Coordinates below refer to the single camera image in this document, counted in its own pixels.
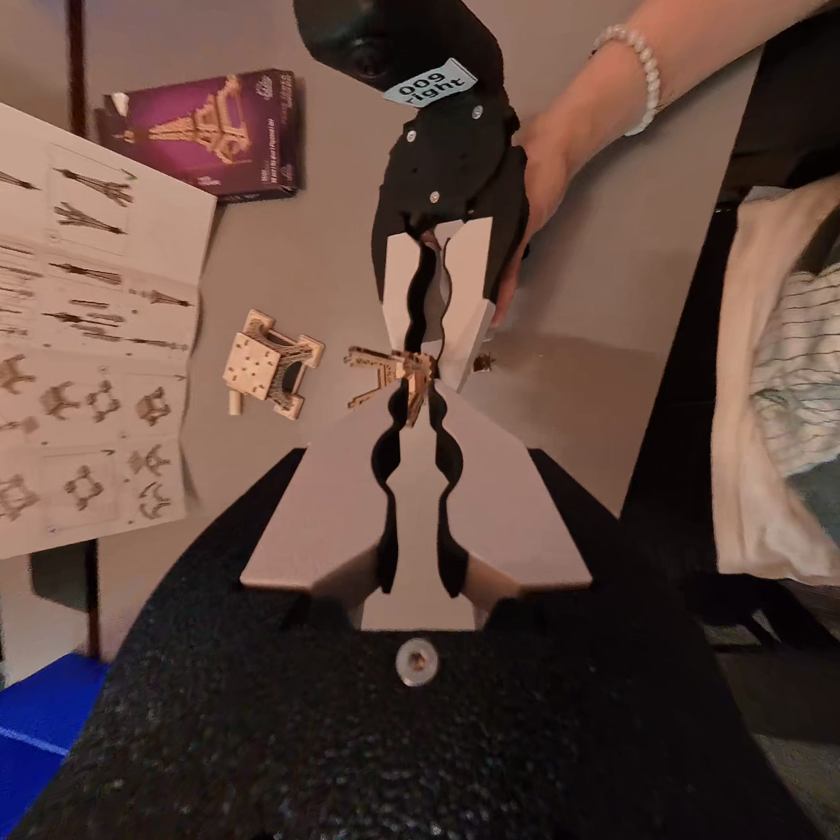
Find person's printed striped shirt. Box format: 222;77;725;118
750;266;840;476

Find blue panel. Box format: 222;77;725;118
0;656;111;840

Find person's cream jacket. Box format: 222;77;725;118
712;177;840;585

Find wooden tower base model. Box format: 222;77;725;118
222;310;326;422

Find grey desk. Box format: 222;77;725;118
0;0;765;683

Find pearl bracelet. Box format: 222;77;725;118
589;24;662;137

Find purple puzzle box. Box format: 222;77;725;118
95;69;299;204

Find paper instruction sheet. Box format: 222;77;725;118
0;101;219;562

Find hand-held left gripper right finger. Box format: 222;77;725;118
427;379;593;631

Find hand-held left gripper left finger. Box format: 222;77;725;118
239;379;411;631

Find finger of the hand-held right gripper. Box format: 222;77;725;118
434;215;497;396
382;231;437;355

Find person's right hand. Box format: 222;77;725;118
491;49;632;329

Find person's right forearm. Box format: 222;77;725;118
617;0;837;135

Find wooden tower section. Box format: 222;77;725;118
346;346;439;429

